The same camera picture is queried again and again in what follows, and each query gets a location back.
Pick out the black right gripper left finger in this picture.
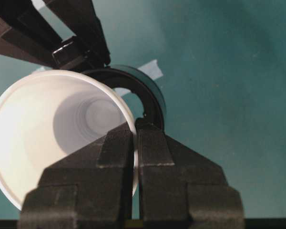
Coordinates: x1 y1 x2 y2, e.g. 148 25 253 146
17 123 133 229

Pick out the vertical blue tape beside holder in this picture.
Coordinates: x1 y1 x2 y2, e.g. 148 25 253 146
115 59 163 96

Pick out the white paper cup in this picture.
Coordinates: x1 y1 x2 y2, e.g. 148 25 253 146
0 70 136 209

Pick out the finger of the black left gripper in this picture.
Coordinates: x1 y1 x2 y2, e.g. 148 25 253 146
44 0 110 65
0 0 62 68

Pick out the black cup holder with handle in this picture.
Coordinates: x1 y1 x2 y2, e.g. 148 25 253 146
51 35 167 131

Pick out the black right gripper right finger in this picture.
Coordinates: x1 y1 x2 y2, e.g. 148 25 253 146
136 119 245 229

